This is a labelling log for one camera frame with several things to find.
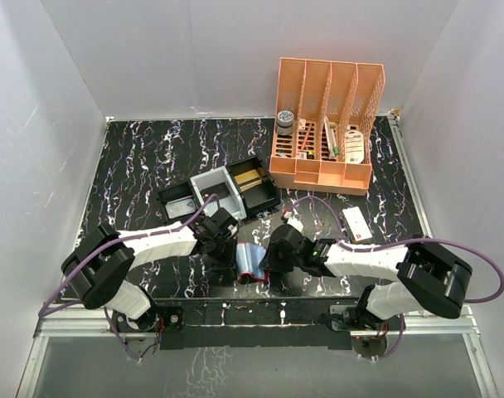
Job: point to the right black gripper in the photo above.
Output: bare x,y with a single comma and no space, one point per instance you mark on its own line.
274,260

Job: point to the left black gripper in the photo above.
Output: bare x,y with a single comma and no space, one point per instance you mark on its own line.
225,252

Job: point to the red leather card holder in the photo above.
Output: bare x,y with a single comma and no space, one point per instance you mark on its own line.
248,257

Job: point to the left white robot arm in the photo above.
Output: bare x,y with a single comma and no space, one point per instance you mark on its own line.
101,262

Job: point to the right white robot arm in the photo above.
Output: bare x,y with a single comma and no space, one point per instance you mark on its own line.
421,274

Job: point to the black card in grey tray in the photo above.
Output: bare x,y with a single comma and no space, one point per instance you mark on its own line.
220,189

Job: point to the grey plastic tray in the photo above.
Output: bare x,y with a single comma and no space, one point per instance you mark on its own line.
218,181

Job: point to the black open tray box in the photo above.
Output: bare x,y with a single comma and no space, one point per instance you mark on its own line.
257,189

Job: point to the white small box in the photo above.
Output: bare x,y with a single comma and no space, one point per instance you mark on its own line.
356,225

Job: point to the orange plastic file organizer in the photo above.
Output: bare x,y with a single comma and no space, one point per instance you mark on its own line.
327,98

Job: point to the small round jar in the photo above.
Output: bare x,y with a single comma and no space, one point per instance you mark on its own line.
284,123

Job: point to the white label packet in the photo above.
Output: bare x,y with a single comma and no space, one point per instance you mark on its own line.
354,146

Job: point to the black front mounting rail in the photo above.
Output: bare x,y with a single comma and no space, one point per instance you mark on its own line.
261,322

